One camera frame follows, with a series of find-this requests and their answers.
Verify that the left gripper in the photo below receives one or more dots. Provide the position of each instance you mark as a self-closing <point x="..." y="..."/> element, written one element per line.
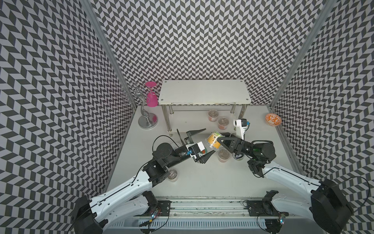
<point x="203" y="159"/>

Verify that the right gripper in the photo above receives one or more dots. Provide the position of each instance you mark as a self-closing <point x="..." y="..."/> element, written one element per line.
<point x="234" y="145"/>

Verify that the small cup yellow label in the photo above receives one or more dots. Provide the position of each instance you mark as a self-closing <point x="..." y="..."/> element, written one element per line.
<point x="212" y="140"/>

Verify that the clear cup orange contents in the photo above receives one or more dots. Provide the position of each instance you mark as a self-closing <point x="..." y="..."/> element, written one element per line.
<point x="223" y="155"/>

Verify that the small cup red contents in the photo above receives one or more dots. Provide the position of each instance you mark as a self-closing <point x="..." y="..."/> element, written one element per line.
<point x="173" y="175"/>

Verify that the tin can pull-tab lid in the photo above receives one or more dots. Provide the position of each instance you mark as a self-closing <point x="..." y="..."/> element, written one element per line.
<point x="238" y="157"/>

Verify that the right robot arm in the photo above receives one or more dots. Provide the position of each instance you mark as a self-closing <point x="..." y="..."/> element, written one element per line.
<point x="320" y="201"/>

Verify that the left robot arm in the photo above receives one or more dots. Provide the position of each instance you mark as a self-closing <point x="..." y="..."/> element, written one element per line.
<point x="134" y="197"/>

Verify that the white two-tier shelf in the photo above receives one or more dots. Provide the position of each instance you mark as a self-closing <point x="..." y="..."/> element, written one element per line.
<point x="186" y="103"/>

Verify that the orange patterned bowl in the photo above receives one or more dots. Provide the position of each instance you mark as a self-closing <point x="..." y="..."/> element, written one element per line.
<point x="273" y="119"/>

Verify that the silver metal cup stand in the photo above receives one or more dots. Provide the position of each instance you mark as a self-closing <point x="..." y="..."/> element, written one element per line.
<point x="147" y="120"/>

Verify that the pink upside-down cup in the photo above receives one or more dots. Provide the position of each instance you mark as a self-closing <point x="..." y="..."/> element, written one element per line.
<point x="152" y="100"/>

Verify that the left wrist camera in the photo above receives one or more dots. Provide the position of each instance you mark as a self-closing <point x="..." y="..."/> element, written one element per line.
<point x="195" y="148"/>

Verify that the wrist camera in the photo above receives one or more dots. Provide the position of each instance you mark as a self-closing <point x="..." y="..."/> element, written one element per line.
<point x="241" y="126"/>
<point x="195" y="148"/>

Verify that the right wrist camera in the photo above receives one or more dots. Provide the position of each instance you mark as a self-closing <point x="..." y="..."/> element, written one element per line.
<point x="241" y="126"/>

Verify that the aluminium front rail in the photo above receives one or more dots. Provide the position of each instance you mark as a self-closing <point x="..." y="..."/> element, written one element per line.
<point x="221" y="207"/>

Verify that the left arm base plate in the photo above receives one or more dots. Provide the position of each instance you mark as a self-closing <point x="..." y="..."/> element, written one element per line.
<point x="161" y="208"/>

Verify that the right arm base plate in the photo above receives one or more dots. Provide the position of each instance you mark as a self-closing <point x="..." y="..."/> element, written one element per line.
<point x="257" y="207"/>

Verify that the right aluminium corner post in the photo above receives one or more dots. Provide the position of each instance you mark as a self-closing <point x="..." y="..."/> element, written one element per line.
<point x="321" y="19"/>

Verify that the aluminium corner post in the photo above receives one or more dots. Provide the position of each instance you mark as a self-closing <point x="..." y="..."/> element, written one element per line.
<point x="321" y="19"/>
<point x="91" y="17"/>

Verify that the left aluminium corner post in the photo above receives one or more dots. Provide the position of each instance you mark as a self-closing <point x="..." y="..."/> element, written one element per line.
<point x="91" y="17"/>

